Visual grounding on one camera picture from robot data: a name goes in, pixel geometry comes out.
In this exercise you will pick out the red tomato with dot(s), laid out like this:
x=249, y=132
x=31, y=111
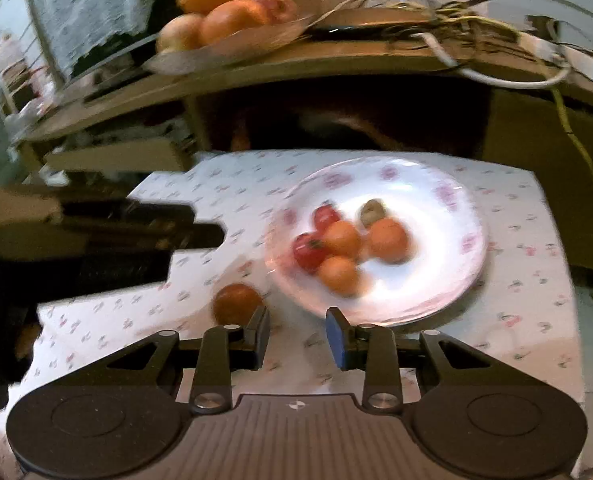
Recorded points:
x=326, y=216
x=308, y=253

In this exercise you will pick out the white floral plate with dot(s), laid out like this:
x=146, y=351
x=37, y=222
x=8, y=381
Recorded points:
x=426, y=280

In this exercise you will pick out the white lace cloth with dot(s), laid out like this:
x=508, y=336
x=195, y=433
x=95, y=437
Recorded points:
x=86, y=15

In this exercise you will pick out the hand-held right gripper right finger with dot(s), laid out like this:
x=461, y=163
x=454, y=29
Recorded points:
x=337, y=337

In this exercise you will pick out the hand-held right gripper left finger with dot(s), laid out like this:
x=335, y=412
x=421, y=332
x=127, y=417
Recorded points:
x=262, y=335

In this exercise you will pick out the small orange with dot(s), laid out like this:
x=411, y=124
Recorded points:
x=388, y=240
x=343, y=238
x=337, y=275

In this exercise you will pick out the black television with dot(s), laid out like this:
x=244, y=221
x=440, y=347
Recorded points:
x=96, y=63

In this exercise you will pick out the red apple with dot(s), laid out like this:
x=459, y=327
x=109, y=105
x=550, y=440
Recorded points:
x=280, y=7

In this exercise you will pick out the black router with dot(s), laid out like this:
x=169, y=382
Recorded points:
x=356, y=30

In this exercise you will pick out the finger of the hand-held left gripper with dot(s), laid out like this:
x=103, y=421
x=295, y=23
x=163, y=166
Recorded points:
x=206, y=236
x=166, y=212

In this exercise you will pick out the white power strip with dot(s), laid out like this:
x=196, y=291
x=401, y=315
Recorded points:
x=591, y=67

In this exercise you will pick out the dark red round fruit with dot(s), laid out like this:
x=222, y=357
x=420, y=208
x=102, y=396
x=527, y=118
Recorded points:
x=234, y=302

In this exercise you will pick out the cherry print tablecloth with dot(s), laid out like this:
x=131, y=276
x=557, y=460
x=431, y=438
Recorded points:
x=516, y=240

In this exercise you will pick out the pale yellow apple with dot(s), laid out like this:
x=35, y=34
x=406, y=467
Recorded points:
x=180, y=33

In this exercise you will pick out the brown round fruit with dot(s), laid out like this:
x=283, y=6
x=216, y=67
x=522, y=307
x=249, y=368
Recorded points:
x=373, y=211

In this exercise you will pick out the white power adapter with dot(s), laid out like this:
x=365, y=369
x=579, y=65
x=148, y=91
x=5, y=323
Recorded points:
x=544, y=42

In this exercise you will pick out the wooden desk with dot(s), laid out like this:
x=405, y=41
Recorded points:
x=526, y=170

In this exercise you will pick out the glass fruit dish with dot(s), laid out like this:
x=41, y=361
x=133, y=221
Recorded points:
x=256, y=41

